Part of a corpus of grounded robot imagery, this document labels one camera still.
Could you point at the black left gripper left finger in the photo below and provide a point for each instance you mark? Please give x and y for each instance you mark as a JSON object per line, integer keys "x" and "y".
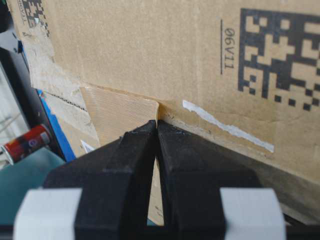
{"x": 115, "y": 180}

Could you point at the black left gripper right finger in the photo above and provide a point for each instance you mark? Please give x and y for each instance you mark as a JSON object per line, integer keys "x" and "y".
{"x": 192, "y": 172}

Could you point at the brown packing tape strip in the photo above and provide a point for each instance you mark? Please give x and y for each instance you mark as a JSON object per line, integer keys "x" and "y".
{"x": 113, "y": 113}

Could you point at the blue board behind box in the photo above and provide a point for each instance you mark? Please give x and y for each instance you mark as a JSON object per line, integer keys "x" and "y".
{"x": 36, "y": 111}

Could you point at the brown cardboard box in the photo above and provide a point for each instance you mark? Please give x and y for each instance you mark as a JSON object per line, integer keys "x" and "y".
{"x": 244, "y": 74}

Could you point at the red spray can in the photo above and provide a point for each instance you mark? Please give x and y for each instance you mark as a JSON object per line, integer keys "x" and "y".
{"x": 19, "y": 148}

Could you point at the black metal frame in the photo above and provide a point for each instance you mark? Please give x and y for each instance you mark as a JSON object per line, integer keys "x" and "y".
{"x": 10, "y": 62}

